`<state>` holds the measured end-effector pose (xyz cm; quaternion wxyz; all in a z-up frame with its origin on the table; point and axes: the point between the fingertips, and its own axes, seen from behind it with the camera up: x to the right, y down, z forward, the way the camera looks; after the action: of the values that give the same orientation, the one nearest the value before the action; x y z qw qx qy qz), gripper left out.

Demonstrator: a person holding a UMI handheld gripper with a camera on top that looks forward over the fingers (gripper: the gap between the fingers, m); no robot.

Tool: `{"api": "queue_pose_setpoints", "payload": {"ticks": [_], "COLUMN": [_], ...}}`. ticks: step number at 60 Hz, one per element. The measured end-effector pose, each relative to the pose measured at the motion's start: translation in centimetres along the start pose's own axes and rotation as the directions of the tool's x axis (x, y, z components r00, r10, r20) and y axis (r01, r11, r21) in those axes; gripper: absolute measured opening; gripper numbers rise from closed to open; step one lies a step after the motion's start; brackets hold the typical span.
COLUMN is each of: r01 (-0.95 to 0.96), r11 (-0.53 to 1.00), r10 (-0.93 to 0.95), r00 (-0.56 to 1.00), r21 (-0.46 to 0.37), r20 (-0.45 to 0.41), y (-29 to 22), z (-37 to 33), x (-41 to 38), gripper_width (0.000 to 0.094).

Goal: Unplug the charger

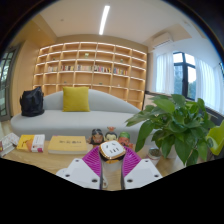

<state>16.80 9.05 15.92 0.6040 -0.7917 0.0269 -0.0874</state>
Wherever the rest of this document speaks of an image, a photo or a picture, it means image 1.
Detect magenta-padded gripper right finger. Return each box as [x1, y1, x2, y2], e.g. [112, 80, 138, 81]
[120, 145, 163, 190]

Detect long ceiling light strip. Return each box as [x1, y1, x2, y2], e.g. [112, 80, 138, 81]
[98, 4, 111, 36]

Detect three-warrior painted figurine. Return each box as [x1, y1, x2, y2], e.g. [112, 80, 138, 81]
[87, 125, 135, 150]

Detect small white red-labelled cup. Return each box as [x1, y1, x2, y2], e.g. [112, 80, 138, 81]
[146, 147, 163, 167]

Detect dark-framed window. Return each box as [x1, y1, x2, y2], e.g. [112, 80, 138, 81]
[172, 51, 198, 101]

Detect flat yellow book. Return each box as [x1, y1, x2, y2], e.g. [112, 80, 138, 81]
[47, 134, 89, 155]

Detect white sheer curtain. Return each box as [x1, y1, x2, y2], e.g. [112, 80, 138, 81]
[154, 52, 175, 96]
[194, 58, 224, 114]

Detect yellow and white book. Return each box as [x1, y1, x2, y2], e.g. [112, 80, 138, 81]
[16, 133, 46, 154]

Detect grey-framed glass door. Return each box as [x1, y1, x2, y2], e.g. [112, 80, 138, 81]
[0, 44, 21, 123]

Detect potted green leafy plant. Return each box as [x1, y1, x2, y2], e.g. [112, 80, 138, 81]
[125, 93, 217, 167]

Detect white gold-trimmed cube charger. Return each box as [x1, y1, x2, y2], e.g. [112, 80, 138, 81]
[98, 140, 127, 173]

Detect wooden wall shelf unit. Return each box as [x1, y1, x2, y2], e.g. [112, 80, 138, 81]
[32, 41, 148, 111]

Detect white wall air conditioner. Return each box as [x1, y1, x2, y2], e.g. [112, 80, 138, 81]
[152, 31, 175, 49]

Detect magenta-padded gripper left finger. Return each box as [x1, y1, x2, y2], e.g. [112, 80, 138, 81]
[63, 145, 103, 190]

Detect black backpack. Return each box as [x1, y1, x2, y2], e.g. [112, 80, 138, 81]
[19, 86, 45, 118]

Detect curved grey sofa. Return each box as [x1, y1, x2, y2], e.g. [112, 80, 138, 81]
[10, 88, 151, 143]

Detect lime green chair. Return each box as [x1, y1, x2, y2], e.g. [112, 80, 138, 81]
[205, 119, 224, 157]

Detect yellow square cushion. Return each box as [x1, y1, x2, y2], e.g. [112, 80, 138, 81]
[62, 86, 91, 113]

